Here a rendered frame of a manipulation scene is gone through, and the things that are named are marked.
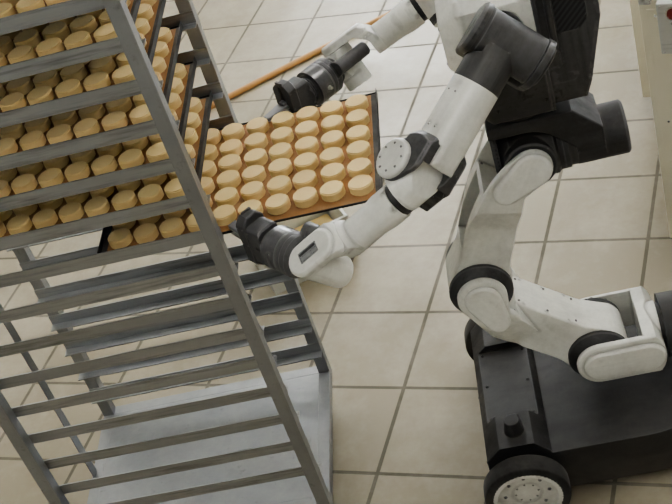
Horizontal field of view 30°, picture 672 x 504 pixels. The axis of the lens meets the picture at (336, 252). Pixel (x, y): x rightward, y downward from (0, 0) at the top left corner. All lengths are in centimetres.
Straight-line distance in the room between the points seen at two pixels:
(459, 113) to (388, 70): 259
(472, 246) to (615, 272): 95
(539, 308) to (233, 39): 278
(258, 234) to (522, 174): 57
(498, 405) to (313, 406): 50
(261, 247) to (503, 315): 66
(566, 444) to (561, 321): 29
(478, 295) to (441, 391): 68
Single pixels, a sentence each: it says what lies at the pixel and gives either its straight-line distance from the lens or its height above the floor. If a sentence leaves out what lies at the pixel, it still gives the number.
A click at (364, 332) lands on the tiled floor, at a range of 364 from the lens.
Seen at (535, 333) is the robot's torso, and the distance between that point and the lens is 293.
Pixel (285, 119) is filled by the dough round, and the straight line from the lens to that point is 278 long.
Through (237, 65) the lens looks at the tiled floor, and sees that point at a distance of 517.
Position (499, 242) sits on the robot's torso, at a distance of 275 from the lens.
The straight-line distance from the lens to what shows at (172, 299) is 319.
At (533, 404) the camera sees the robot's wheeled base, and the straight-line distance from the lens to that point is 304.
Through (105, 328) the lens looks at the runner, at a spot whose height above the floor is 78.
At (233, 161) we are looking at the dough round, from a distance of 270.
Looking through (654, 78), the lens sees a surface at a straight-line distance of 327.
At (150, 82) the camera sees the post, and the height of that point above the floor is 134.
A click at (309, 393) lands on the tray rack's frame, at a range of 330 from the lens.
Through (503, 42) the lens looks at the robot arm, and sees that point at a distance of 224.
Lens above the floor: 237
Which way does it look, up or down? 37 degrees down
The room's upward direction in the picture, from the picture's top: 19 degrees counter-clockwise
